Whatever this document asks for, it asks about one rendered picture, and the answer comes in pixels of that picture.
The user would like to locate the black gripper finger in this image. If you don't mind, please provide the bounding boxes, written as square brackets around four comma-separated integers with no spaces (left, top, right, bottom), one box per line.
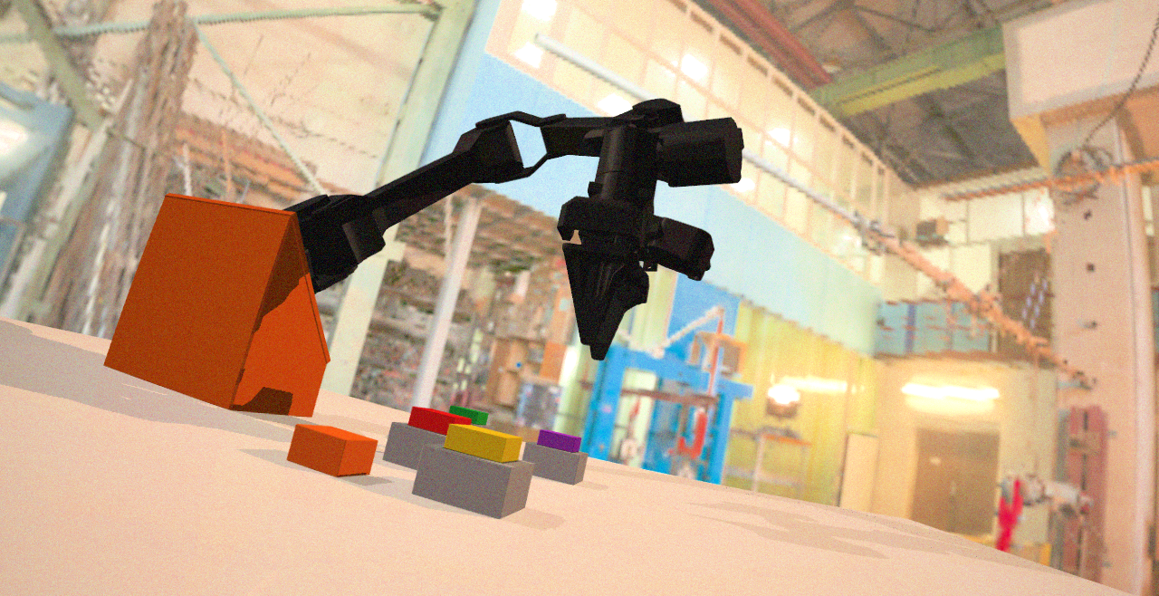
[562,244,640,346]
[589,289,646,359]

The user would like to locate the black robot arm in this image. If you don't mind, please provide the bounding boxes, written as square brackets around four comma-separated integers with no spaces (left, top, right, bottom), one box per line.
[283,99,744,295]

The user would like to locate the green button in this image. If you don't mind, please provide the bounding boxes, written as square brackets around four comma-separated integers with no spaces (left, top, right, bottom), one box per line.
[449,406,495,430]

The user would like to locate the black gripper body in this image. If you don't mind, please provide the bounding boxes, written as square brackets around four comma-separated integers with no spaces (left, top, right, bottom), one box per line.
[557,172,655,303]

